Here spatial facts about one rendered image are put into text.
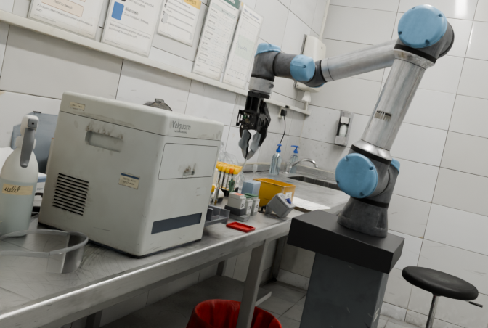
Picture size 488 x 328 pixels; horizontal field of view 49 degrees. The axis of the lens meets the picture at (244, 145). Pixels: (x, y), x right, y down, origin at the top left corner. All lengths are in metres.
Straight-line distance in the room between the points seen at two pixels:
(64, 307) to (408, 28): 1.04
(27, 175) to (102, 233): 0.19
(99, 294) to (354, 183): 0.76
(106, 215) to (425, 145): 3.10
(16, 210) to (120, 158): 0.22
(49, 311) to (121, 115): 0.43
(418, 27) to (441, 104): 2.56
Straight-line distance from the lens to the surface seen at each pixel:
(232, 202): 1.70
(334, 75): 1.69
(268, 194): 2.02
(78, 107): 1.19
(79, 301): 0.92
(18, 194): 1.12
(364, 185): 1.44
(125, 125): 1.11
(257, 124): 1.61
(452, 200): 3.98
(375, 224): 1.59
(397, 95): 1.46
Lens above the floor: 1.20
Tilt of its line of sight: 3 degrees down
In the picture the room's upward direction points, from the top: 12 degrees clockwise
